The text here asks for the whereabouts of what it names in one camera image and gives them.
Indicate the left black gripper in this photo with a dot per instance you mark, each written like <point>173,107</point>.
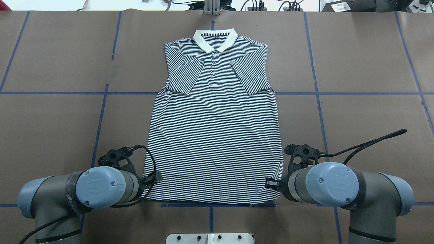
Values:
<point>145,180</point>

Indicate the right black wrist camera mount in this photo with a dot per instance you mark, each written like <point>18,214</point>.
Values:
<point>302,156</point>

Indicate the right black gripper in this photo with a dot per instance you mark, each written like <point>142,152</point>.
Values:
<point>283,184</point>

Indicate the black box with label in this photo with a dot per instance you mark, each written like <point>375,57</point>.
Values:
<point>350,6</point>

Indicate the aluminium frame post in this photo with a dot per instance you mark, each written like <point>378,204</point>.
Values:
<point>212,7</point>

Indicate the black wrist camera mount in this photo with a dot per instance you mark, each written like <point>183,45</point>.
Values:
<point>119,159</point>
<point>302,156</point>

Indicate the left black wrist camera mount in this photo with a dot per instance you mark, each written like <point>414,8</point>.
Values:
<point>119,159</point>

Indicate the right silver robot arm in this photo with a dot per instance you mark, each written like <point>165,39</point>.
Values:
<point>374,199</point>

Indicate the blue white striped polo shirt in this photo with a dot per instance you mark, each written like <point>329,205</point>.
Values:
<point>214,130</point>

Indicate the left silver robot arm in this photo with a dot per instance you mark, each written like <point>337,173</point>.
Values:
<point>57,203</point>

